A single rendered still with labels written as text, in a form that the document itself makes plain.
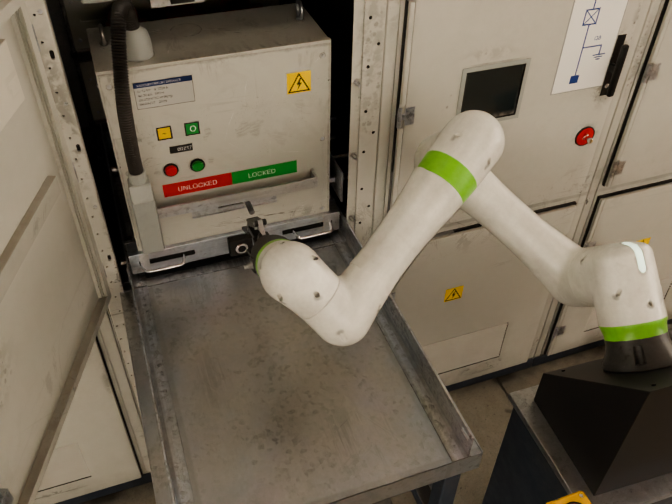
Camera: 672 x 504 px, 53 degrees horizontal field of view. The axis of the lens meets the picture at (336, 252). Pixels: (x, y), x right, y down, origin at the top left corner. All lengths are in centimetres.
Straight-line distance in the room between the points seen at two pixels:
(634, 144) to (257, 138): 109
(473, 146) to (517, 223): 28
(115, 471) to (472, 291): 123
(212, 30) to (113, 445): 122
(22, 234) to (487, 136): 86
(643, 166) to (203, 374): 141
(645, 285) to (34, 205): 117
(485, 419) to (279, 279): 150
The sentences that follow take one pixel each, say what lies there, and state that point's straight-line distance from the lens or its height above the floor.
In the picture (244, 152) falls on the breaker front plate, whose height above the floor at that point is 115.
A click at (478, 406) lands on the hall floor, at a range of 253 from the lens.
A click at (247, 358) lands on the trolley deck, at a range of 152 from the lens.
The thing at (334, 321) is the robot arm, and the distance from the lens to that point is 118.
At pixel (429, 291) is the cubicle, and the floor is 59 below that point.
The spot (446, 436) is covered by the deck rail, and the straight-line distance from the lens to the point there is 141.
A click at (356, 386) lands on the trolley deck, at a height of 85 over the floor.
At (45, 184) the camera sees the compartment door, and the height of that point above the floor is 124.
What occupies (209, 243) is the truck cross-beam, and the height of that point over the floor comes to 91.
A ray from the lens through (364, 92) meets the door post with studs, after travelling 155.
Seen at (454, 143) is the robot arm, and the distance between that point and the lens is 129.
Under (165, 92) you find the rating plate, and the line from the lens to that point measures 147.
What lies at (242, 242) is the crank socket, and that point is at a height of 91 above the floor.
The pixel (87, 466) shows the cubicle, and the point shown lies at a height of 21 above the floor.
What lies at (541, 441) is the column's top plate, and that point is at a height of 75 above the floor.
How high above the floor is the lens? 202
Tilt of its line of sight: 42 degrees down
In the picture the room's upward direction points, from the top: 1 degrees clockwise
